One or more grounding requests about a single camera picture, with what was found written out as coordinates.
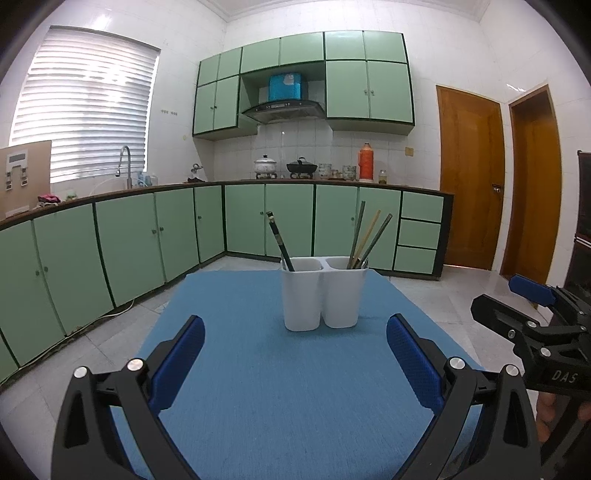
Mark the grey chopstick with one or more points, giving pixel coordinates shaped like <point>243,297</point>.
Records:
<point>363,261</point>
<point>356,233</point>

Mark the white window blinds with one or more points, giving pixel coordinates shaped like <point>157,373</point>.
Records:
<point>89,93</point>

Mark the blue box above hood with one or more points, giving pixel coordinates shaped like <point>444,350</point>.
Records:
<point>287,86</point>

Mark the orange thermos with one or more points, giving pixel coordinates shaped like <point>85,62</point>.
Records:
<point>366,163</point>

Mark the black wok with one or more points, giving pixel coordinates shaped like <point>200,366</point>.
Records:
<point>301,169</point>

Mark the person right hand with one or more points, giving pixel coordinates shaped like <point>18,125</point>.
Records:
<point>546,412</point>

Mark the blue table cloth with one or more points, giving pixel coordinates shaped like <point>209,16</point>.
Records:
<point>262,402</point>

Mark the black range hood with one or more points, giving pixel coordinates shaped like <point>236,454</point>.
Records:
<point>285,110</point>

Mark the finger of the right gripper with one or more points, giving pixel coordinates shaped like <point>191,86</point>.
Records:
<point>509,322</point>
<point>532,291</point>

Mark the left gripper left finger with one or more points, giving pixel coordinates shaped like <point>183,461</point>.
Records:
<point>145,387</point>

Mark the light wooden chopstick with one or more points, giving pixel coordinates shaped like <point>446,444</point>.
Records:
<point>365,239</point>

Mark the black chopstick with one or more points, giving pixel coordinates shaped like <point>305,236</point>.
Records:
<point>279,241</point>

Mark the green upper kitchen cabinets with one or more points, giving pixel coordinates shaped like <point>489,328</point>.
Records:
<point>356,80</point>

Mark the dark furniture at right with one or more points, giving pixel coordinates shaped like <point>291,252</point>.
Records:
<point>578,277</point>

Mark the white double utensil holder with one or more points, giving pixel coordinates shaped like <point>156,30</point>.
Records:
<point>321,290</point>

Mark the green lower kitchen cabinets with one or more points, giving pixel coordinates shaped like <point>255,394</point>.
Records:
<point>64,267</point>

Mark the glass jar on counter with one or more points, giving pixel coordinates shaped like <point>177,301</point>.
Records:
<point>382,176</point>

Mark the cardboard box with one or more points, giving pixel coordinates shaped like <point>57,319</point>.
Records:
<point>25,176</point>

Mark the white cooking pot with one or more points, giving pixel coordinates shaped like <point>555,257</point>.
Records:
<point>265,168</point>

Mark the green kitchen cabinets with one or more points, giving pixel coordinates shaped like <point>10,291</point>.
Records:
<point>356,80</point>
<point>64,267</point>

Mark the brown wooden door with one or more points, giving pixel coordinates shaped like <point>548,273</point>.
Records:
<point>473,170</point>

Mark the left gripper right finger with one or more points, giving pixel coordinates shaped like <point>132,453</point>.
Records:
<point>449,392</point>

